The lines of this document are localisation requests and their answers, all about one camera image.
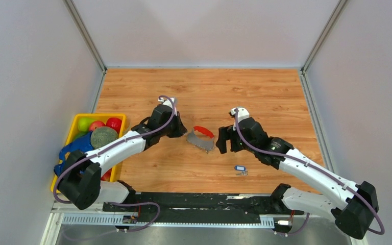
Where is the blue tag key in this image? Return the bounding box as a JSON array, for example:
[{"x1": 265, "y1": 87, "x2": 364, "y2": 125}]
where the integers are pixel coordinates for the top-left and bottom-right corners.
[{"x1": 234, "y1": 165, "x2": 248, "y2": 176}]

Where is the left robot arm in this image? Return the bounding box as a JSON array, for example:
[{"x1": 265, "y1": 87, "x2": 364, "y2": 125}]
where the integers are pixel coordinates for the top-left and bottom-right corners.
[{"x1": 53, "y1": 101, "x2": 187, "y2": 211}]

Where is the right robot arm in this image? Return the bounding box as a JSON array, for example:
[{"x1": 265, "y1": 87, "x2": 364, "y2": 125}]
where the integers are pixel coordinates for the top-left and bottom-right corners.
[{"x1": 216, "y1": 117, "x2": 385, "y2": 239}]

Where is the red tomato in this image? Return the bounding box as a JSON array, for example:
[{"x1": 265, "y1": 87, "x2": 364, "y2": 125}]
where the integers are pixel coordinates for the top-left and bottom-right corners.
[{"x1": 106, "y1": 117, "x2": 122, "y2": 134}]

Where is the netted melon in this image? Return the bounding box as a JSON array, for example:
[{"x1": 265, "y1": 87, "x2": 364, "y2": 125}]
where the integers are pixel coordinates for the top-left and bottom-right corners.
[{"x1": 90, "y1": 126, "x2": 118, "y2": 149}]

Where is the red apple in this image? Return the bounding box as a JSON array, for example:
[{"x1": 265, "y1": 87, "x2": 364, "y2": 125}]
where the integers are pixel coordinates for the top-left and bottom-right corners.
[{"x1": 88, "y1": 120, "x2": 106, "y2": 131}]

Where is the yellow plastic bin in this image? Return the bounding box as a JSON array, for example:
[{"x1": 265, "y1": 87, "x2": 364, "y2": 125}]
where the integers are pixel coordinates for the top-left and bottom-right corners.
[{"x1": 50, "y1": 113, "x2": 127, "y2": 195}]

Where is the green apple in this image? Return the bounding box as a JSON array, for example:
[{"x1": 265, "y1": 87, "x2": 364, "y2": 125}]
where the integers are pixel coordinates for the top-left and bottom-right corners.
[{"x1": 77, "y1": 117, "x2": 95, "y2": 132}]

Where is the blue snack bag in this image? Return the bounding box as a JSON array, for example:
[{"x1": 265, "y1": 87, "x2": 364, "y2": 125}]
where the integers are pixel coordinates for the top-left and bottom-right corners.
[{"x1": 54, "y1": 131, "x2": 94, "y2": 176}]

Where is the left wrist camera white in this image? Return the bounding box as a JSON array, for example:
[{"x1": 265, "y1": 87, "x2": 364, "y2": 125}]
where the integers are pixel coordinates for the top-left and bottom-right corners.
[{"x1": 158, "y1": 96, "x2": 176, "y2": 108}]

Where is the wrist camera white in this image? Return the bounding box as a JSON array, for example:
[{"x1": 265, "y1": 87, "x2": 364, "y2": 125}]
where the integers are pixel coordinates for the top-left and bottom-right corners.
[
  {"x1": 158, "y1": 96, "x2": 176, "y2": 108},
  {"x1": 229, "y1": 107, "x2": 250, "y2": 122}
]

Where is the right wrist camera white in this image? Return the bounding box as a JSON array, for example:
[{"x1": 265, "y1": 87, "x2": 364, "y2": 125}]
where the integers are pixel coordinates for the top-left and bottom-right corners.
[{"x1": 229, "y1": 107, "x2": 250, "y2": 122}]

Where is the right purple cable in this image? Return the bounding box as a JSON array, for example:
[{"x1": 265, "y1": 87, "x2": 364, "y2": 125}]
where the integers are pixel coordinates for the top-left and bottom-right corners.
[{"x1": 234, "y1": 108, "x2": 385, "y2": 236}]

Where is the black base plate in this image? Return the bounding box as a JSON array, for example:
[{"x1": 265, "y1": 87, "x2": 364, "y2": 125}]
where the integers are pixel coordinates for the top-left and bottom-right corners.
[{"x1": 102, "y1": 192, "x2": 291, "y2": 224}]

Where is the white slotted cable duct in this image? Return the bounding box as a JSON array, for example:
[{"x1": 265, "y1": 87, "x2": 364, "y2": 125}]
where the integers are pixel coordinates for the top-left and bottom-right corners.
[{"x1": 61, "y1": 213, "x2": 275, "y2": 229}]

